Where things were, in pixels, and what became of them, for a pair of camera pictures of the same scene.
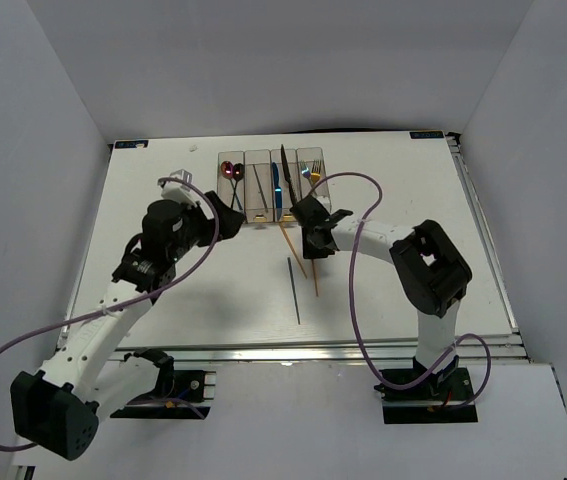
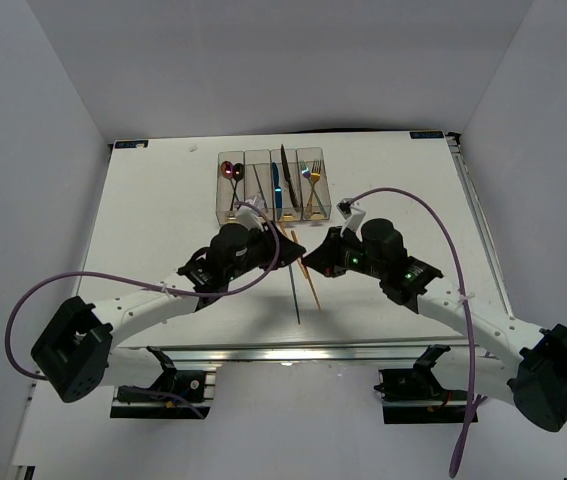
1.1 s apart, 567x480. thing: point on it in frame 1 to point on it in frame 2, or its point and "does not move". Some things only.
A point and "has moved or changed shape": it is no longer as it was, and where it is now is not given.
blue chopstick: (260, 188) does not move
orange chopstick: (314, 277) has moved or changed shape
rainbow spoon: (227, 170) does not move
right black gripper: (311, 253) to (326, 257)
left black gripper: (230, 220) to (289, 250)
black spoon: (238, 173) does not move
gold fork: (315, 170) does not move
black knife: (287, 174) does not move
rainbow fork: (306, 173) does not move
